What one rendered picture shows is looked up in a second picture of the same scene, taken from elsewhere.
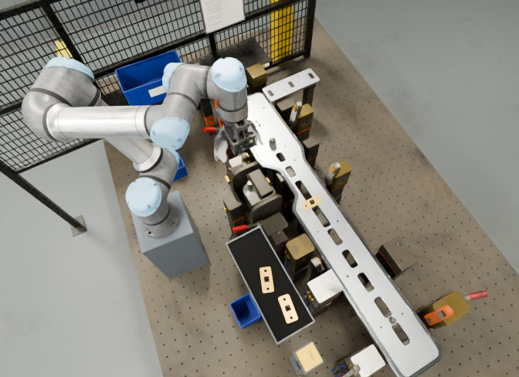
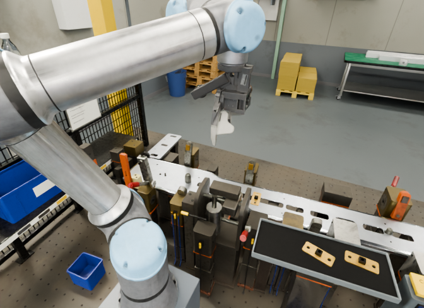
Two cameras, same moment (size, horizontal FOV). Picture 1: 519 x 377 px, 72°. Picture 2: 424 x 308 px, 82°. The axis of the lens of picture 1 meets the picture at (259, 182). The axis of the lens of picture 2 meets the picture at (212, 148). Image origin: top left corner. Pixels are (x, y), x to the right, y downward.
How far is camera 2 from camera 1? 0.82 m
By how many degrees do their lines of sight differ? 42
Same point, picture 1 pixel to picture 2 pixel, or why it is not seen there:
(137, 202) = (139, 253)
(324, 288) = (348, 233)
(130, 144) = (97, 177)
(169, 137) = (259, 12)
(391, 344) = (410, 247)
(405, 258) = (344, 190)
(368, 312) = (373, 238)
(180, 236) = (189, 293)
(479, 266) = not seen: hidden behind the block
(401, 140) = (245, 159)
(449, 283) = not seen: hidden behind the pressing
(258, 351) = not seen: outside the picture
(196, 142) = (95, 238)
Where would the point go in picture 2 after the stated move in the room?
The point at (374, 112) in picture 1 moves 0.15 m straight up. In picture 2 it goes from (216, 153) to (217, 137)
